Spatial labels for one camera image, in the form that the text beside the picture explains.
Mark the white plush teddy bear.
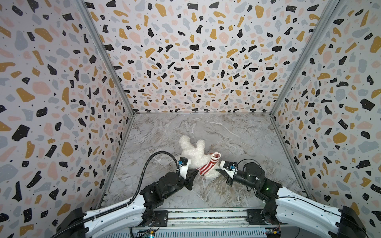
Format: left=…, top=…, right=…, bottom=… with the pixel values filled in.
left=179, top=135, right=221, bottom=180

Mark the red white striped knit sweater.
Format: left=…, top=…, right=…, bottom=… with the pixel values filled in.
left=198, top=152, right=221, bottom=176

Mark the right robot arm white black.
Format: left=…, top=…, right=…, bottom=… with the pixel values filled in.
left=217, top=161, right=368, bottom=238

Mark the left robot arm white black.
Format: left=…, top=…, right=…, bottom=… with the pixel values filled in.
left=53, top=169, right=199, bottom=238

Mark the white ribbed vent strip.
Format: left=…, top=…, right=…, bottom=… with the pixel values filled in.
left=89, top=228, right=267, bottom=238

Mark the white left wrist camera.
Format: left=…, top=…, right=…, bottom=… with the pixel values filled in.
left=178, top=157, right=191, bottom=179

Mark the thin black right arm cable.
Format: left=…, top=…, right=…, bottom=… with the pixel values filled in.
left=236, top=158, right=263, bottom=172

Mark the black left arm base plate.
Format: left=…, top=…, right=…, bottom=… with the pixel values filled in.
left=139, top=210, right=169, bottom=227

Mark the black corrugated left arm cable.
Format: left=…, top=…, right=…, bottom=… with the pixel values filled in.
left=49, top=151, right=179, bottom=238

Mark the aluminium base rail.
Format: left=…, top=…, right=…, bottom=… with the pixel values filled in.
left=167, top=208, right=249, bottom=226

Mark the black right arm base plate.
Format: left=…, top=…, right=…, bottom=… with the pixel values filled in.
left=246, top=208, right=284, bottom=226

